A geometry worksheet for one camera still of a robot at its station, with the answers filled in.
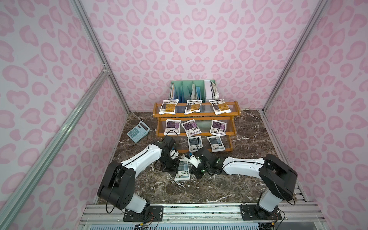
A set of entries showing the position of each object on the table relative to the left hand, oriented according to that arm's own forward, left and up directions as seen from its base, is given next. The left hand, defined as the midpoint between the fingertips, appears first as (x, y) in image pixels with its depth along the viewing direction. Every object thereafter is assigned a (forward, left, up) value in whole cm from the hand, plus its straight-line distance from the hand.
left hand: (178, 169), depth 83 cm
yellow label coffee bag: (+26, -24, +25) cm, 43 cm away
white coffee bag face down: (+26, +5, +25) cm, 37 cm away
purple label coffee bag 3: (+22, -24, +11) cm, 34 cm away
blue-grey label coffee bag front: (+20, -10, -4) cm, 23 cm away
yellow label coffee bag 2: (+27, -9, +25) cm, 38 cm away
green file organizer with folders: (+48, -17, +19) cm, 54 cm away
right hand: (0, -7, -2) cm, 7 cm away
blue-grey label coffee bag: (+19, -25, -3) cm, 31 cm away
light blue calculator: (+29, +30, -4) cm, 42 cm away
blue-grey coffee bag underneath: (0, -3, -2) cm, 4 cm away
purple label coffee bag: (+23, +3, +11) cm, 25 cm away
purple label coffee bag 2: (+22, -8, +11) cm, 25 cm away
